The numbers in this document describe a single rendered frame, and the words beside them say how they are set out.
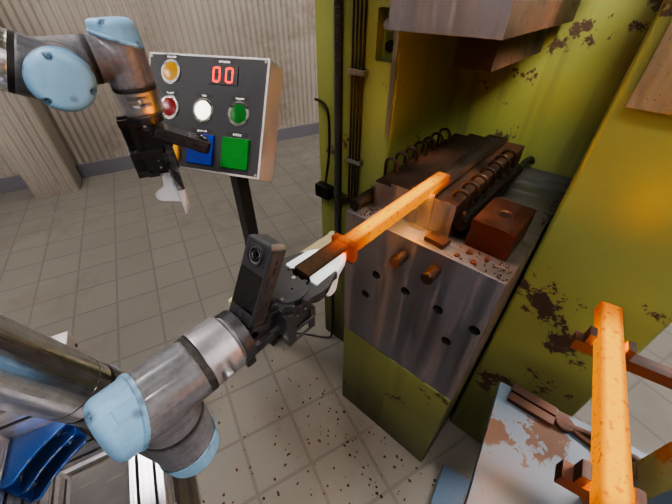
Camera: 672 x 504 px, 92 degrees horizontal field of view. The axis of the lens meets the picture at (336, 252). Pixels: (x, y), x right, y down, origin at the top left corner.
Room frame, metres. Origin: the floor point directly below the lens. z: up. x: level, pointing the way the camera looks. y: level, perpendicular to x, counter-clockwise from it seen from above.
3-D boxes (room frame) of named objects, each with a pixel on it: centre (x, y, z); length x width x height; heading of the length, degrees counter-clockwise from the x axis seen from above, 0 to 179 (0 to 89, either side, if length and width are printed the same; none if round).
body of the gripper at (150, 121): (0.66, 0.39, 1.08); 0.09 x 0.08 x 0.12; 119
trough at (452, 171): (0.76, -0.32, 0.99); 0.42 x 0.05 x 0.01; 138
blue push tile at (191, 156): (0.80, 0.35, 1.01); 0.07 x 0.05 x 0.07; 73
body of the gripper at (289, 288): (0.29, 0.09, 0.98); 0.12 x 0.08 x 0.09; 138
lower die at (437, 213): (0.77, -0.30, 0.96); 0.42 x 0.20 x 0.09; 138
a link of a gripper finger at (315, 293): (0.32, 0.04, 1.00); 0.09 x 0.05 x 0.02; 136
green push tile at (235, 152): (0.78, 0.25, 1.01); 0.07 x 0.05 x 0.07; 73
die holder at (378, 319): (0.74, -0.35, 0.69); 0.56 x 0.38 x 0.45; 138
